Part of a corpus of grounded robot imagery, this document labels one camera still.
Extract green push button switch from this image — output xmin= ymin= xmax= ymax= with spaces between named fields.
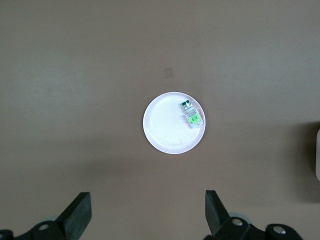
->
xmin=180 ymin=99 xmax=204 ymax=130

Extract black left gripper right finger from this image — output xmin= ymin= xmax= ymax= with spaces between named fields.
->
xmin=204 ymin=189 xmax=304 ymax=240

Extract pale pink round plate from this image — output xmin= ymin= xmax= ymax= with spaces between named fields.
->
xmin=142 ymin=91 xmax=207 ymax=155

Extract white lunch box grey clips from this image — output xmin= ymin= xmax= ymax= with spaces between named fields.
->
xmin=309 ymin=122 xmax=320 ymax=182

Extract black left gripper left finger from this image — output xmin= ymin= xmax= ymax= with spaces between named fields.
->
xmin=0 ymin=191 xmax=92 ymax=240

